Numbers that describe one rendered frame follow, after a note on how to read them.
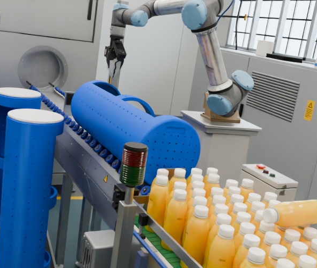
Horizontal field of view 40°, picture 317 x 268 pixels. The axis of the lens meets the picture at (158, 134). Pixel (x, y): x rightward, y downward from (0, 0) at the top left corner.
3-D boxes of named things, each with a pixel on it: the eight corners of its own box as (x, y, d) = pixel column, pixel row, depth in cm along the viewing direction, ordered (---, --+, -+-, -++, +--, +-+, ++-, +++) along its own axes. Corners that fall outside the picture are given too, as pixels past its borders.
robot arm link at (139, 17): (151, 6, 208) (134, 3, 214) (137, 14, 201) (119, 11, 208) (154, 21, 213) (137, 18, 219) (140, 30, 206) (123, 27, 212)
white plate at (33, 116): (27, 123, 203) (27, 125, 204) (74, 119, 224) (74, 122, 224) (-3, 109, 220) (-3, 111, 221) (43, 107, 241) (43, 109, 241)
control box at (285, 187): (257, 187, 174) (261, 162, 171) (292, 208, 157) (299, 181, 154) (236, 188, 169) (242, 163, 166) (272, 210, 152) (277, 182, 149)
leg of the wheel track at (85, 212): (82, 261, 286) (93, 172, 271) (85, 266, 281) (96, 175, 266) (74, 262, 283) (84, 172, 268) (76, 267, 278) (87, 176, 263)
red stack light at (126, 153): (139, 159, 116) (141, 145, 115) (150, 167, 111) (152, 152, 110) (117, 159, 113) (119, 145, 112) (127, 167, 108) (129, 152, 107)
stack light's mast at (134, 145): (134, 197, 119) (142, 141, 115) (143, 207, 113) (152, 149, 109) (113, 198, 116) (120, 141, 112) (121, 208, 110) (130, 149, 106)
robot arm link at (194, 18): (245, 103, 204) (217, -12, 181) (230, 119, 195) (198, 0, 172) (224, 102, 212) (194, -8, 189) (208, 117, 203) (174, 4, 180)
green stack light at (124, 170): (136, 176, 117) (139, 159, 116) (147, 185, 112) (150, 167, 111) (115, 177, 114) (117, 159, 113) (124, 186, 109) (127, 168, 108)
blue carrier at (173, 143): (114, 132, 251) (123, 83, 245) (192, 190, 177) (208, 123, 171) (66, 127, 237) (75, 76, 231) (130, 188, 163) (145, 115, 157)
